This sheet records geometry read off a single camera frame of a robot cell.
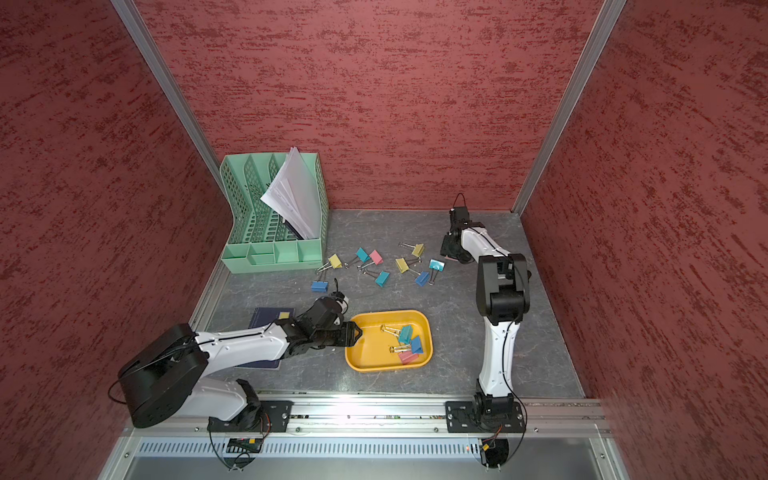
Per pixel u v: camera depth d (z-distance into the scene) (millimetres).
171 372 428
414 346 850
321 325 682
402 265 1029
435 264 1037
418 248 1091
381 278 1003
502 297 575
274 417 741
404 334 866
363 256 1061
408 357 829
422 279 993
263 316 917
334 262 1033
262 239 1104
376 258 1051
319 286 990
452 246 899
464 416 741
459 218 852
